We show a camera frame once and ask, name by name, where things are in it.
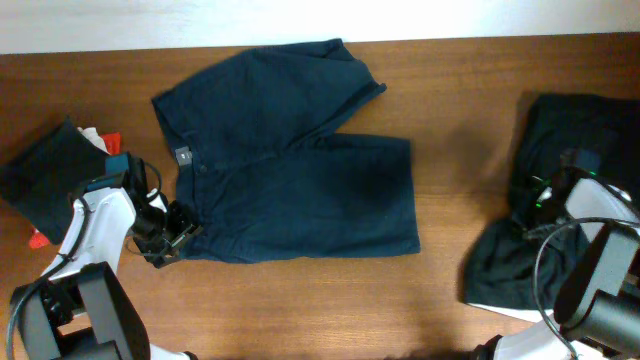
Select navy blue shorts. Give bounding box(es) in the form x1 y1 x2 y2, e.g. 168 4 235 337
152 39 420 263

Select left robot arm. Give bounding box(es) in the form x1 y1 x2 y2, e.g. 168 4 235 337
6 153 202 360

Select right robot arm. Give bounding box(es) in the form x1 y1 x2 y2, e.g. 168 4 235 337
462 145 639 359

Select dark garment pile right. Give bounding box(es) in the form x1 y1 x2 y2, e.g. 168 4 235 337
462 93 639 322

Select folded red garment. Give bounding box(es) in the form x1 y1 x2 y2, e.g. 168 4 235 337
28 132 121 249

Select folded black garment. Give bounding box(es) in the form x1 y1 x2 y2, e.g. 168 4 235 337
1 121 108 244

